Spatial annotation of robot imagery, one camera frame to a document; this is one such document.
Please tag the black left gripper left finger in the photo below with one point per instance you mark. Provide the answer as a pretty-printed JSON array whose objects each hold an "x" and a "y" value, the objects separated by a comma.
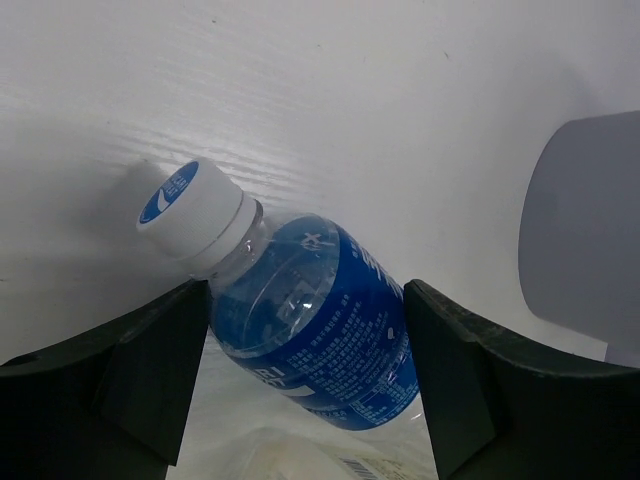
[{"x": 110, "y": 403}]

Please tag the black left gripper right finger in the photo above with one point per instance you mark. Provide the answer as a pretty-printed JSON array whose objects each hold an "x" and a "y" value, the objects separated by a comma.
[{"x": 499, "y": 405}]

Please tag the large clear yellow label bottle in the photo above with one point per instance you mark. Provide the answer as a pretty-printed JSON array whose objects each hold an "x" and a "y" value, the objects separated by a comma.
[{"x": 295, "y": 458}]

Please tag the blue label bottle sideways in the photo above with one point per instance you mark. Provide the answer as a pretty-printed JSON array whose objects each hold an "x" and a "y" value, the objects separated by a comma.
[{"x": 296, "y": 301}]

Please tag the grey bin white rim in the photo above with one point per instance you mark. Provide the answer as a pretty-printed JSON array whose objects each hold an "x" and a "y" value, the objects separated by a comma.
[{"x": 578, "y": 248}]

